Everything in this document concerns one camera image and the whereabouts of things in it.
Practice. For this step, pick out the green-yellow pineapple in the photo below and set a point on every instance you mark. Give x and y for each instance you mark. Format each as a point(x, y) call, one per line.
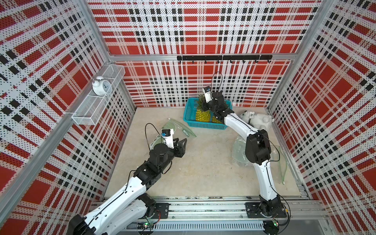
point(220, 111)

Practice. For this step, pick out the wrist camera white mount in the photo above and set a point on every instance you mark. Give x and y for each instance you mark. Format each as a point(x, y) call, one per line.
point(207, 94)
point(167, 135)

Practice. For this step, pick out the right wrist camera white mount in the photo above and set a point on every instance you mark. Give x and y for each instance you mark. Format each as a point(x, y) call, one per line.
point(207, 94)

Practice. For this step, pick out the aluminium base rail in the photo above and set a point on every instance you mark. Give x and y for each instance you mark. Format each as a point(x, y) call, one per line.
point(195, 215)

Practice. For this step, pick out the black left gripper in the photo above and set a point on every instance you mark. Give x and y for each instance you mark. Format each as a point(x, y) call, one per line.
point(179, 150)

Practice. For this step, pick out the teal plastic basket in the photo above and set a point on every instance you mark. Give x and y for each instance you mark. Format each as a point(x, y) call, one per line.
point(189, 117)

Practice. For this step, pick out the clear zip-top bag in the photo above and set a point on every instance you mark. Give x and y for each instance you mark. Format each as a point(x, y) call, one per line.
point(243, 155)
point(173, 129)

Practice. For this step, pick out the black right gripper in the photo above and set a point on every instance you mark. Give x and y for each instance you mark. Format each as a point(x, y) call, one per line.
point(204, 106)

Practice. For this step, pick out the black wall hook rail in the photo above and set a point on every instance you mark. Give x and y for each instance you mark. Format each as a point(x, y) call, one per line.
point(218, 58)

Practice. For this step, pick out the white alarm clock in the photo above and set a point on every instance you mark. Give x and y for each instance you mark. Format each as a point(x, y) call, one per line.
point(101, 86)

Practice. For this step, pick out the white plush dog toy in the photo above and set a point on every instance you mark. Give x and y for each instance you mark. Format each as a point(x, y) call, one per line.
point(257, 120)

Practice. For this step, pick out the clear wire wall shelf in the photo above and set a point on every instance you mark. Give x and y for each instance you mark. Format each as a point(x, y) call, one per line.
point(92, 108)

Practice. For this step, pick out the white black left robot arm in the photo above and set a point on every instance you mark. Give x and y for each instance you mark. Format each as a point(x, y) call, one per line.
point(131, 202)

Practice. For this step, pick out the orange-yellow pineapple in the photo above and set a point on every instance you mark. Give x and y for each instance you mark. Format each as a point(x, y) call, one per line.
point(201, 116)

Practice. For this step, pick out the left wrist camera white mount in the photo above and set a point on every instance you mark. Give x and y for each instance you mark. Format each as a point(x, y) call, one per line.
point(167, 135)

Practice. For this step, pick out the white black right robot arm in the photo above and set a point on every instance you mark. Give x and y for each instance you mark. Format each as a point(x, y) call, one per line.
point(270, 200)

